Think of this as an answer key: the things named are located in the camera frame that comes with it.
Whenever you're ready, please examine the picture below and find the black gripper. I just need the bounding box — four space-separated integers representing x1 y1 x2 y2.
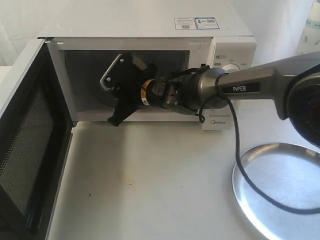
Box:
107 52 158 127

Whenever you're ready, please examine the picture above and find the white microwave door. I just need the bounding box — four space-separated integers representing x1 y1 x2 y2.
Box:
0 39 73 240

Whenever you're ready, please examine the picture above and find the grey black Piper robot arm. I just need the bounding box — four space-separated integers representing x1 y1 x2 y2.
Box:
99 51 320 146

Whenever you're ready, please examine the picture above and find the white microwave oven body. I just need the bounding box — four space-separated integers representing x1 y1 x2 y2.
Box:
41 8 257 122

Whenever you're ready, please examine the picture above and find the white appliance control knob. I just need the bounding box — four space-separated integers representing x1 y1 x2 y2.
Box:
222 63 240 74

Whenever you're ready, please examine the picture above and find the round silver metal tray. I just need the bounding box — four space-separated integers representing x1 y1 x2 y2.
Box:
232 143 320 240

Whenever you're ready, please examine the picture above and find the white printed paper roll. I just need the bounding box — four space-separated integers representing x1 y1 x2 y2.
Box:
295 0 320 55

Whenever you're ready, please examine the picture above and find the wrist camera with silver heatsink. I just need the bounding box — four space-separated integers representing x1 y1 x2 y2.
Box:
99 53 124 92

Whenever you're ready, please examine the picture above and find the black camera cable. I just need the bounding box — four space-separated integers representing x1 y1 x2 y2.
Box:
159 67 320 216

